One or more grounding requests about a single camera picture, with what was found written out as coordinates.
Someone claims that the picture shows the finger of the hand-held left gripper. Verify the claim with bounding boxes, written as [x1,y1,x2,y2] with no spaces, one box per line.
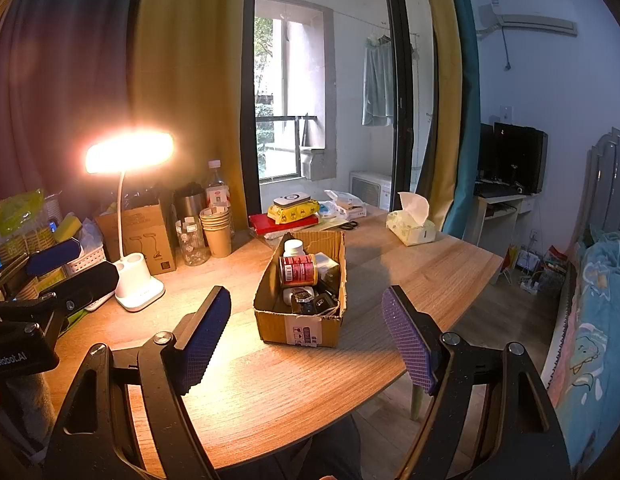
[34,261,120,331]
[0,238,83,297]

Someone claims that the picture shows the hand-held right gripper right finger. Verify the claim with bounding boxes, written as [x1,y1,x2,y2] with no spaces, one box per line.
[381,285,573,480]

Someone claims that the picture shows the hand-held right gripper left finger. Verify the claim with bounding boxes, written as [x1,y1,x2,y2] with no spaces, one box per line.
[42,286,232,480]

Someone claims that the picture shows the black car key fob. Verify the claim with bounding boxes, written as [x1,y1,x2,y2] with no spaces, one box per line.
[310,294,341,317]

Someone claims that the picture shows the cardboard box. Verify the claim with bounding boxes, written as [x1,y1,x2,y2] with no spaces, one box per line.
[254,230,348,348]

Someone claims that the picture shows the white charger adapter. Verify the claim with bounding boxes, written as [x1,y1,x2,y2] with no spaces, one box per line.
[314,252,341,286]

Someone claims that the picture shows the red tin can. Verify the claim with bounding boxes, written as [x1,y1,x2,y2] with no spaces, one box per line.
[279,254,318,288]

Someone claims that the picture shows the person's left forearm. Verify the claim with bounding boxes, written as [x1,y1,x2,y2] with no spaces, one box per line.
[0,372,58,466]

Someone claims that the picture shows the white plastic basket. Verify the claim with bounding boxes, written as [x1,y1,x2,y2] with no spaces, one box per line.
[62,245,108,277]

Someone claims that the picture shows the yellow sponge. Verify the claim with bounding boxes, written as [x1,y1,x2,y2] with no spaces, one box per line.
[54,215,83,241]

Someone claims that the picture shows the white desk lamp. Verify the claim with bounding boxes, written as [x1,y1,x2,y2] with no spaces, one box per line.
[84,129,175,313]

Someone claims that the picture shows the yellow green packet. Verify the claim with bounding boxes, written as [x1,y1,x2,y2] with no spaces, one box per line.
[0,190,45,236]

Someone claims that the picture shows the brown lamp carton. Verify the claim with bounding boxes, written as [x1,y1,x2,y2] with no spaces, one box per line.
[96,203,178,277]

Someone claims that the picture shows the printed glass jar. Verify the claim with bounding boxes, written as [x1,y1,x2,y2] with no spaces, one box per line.
[176,216,211,267]

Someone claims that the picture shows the stack of brown paper cups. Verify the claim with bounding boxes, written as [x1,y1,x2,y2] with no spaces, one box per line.
[199,206,234,259]

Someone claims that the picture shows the pale yellow tissue pack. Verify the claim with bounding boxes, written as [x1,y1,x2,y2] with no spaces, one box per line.
[386,191,437,247]

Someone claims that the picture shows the steel tumbler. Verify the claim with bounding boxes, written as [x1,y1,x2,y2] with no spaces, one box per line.
[172,182,208,248]

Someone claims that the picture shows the person's dark trousers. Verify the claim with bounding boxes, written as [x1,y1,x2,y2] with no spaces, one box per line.
[270,417,363,480]

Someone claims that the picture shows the white computer desk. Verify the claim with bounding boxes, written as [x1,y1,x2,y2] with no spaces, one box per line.
[462,192,536,271]

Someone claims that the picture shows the red flat box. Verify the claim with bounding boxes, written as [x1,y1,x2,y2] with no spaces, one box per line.
[248,212,321,236]

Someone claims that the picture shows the yellow wipes packet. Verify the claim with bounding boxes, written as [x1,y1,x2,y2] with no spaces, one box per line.
[267,200,321,225]

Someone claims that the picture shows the clear plastic water bottle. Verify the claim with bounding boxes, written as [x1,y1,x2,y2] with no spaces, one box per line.
[205,160,235,238]

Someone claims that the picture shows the teal curtain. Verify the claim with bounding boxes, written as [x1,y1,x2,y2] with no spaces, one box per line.
[0,0,140,211]
[442,0,483,246]

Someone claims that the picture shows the grey white flat device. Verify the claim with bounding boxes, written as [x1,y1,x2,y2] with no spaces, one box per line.
[272,192,311,208]

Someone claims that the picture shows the black keyboard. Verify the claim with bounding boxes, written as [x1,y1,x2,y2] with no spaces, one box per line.
[474,182,521,198]

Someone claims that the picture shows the blue printed blanket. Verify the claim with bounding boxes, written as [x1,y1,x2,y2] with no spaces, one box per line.
[542,230,620,476]

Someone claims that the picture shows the black computer case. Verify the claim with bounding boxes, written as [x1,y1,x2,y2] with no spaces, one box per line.
[477,123,496,181]

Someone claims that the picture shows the black monitor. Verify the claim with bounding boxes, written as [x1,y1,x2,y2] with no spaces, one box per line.
[492,121,549,194]

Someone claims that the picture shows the yellow curtain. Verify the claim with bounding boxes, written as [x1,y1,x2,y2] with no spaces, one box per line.
[132,0,258,241]
[420,0,466,233]

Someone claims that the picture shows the balcony railing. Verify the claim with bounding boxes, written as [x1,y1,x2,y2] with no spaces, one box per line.
[255,114,321,181]

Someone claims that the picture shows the grey bed headboard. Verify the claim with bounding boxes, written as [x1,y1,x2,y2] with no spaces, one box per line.
[572,127,620,256]

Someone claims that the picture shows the hanging grey garment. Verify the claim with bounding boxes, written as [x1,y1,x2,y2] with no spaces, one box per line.
[361,35,395,127]

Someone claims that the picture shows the black sliding door frame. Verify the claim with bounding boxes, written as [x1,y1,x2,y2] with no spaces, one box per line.
[239,0,435,213]

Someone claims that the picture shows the white wall air conditioner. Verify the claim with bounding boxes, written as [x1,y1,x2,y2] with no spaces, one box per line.
[477,2,578,37]

